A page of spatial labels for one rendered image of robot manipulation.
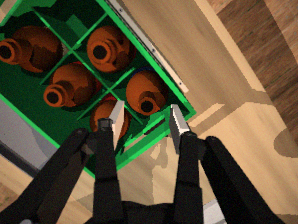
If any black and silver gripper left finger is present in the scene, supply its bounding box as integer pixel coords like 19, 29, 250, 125
0, 100, 125, 224

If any green bottle crate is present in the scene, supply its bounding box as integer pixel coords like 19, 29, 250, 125
0, 0, 183, 158

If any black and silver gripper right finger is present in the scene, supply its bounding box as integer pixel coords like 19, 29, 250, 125
169, 104, 285, 224

